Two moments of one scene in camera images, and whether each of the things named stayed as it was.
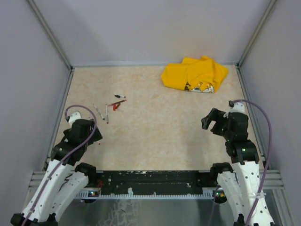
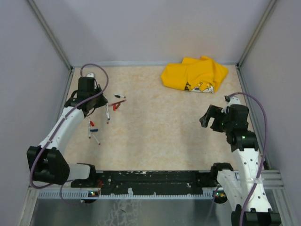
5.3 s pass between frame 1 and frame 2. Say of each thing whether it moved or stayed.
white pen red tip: stayed
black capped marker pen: stayed
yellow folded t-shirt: stayed
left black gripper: moved
